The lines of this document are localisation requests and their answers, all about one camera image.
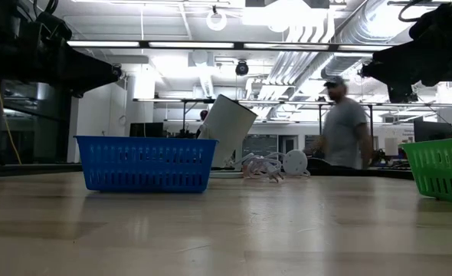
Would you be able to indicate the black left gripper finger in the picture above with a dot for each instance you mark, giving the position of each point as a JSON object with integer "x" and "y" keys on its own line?
{"x": 84, "y": 74}

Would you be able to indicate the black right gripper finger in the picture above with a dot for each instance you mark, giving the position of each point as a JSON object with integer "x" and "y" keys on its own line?
{"x": 396, "y": 67}
{"x": 369, "y": 73}

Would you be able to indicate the black ceiling spotlight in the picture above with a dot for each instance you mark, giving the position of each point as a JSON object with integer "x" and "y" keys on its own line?
{"x": 117, "y": 71}
{"x": 242, "y": 68}

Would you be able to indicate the person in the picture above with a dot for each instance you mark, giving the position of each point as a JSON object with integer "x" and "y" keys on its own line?
{"x": 342, "y": 126}

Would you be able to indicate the black computer monitor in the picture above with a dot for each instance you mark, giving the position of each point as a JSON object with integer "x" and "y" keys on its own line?
{"x": 433, "y": 131}
{"x": 145, "y": 130}

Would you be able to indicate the white panel box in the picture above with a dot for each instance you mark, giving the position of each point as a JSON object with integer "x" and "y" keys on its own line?
{"x": 391, "y": 146}

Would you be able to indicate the green plastic basket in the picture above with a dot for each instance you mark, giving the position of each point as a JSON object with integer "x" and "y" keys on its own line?
{"x": 440, "y": 145}

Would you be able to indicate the blue plastic basket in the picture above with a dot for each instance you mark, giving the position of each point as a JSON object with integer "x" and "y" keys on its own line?
{"x": 145, "y": 142}

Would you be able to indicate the white round puck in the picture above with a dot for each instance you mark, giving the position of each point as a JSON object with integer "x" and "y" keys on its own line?
{"x": 295, "y": 163}

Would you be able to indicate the white desk lamp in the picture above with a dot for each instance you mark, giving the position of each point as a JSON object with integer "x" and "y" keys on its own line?
{"x": 230, "y": 126}

